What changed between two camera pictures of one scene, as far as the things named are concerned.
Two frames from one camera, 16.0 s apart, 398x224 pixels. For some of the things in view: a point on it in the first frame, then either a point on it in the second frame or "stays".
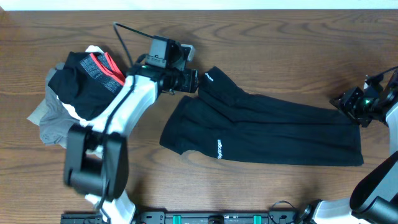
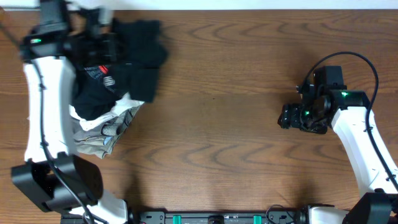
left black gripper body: x=193 y=81 to x=106 y=43
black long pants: x=227 y=121 to x=137 y=49
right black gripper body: x=361 y=108 to x=304 y=118
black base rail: x=194 y=217 stays
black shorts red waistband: x=88 y=84 stays
